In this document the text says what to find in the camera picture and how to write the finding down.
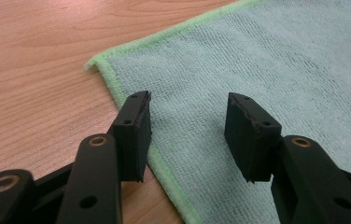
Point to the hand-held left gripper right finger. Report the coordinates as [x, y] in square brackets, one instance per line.
[251, 140]

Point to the green microfibre cloth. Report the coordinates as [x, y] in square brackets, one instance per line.
[257, 62]

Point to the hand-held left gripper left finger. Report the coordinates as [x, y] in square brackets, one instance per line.
[133, 137]

